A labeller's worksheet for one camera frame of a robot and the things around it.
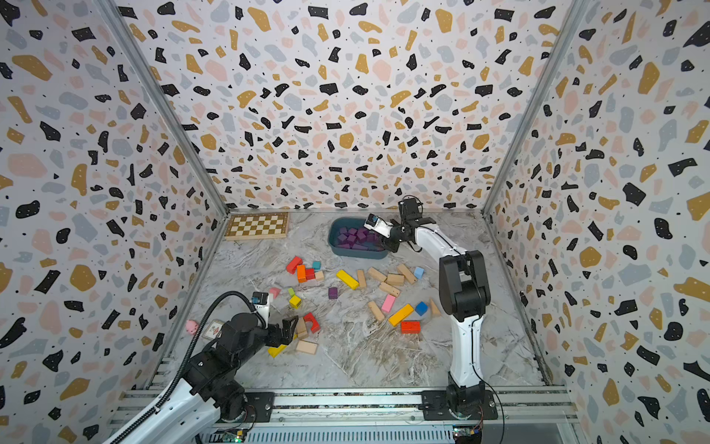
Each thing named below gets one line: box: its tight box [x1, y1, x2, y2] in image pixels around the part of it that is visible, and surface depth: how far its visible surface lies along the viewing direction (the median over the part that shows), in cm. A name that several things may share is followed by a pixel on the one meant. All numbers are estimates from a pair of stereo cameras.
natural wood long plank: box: [367, 300, 386, 321], surface depth 94 cm
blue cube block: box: [415, 300, 429, 317], surface depth 94 cm
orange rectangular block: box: [296, 264, 307, 284], surface depth 101 cm
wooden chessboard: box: [224, 211, 291, 241], surface depth 115 cm
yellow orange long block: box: [388, 303, 415, 327], surface depth 92 cm
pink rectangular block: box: [380, 294, 397, 313], surface depth 94 cm
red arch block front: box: [303, 311, 321, 333], surface depth 90 cm
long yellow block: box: [336, 269, 360, 291], surface depth 102 cm
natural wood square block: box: [294, 340, 319, 356], surface depth 85 cm
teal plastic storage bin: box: [328, 216, 389, 259], surface depth 111 cm
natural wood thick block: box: [367, 266, 388, 283], surface depth 103 cm
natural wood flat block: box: [384, 273, 405, 286], surface depth 100 cm
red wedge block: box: [400, 320, 421, 334], surface depth 89 cm
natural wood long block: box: [397, 263, 417, 284], surface depth 102 cm
